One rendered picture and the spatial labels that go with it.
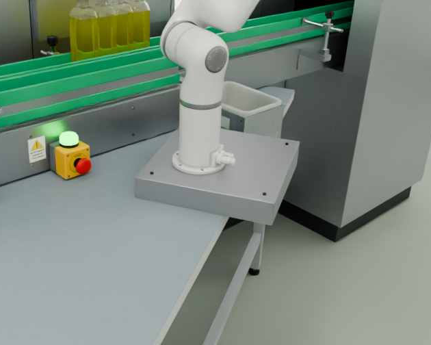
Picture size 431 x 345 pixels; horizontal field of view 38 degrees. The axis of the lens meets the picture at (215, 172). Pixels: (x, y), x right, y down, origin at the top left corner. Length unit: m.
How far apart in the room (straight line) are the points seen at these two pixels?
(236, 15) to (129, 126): 0.48
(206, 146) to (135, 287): 0.40
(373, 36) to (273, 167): 1.02
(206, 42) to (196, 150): 0.25
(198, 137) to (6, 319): 0.57
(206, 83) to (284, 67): 0.93
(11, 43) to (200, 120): 0.62
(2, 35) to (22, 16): 0.07
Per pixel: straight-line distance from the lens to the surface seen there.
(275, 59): 2.19
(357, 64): 2.43
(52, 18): 1.78
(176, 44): 1.37
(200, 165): 1.43
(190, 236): 1.30
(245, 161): 1.49
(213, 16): 1.36
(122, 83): 1.64
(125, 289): 1.16
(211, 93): 1.36
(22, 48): 1.79
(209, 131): 1.39
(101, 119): 1.60
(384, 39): 2.43
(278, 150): 1.56
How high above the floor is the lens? 1.46
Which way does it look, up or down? 27 degrees down
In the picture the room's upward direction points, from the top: 4 degrees clockwise
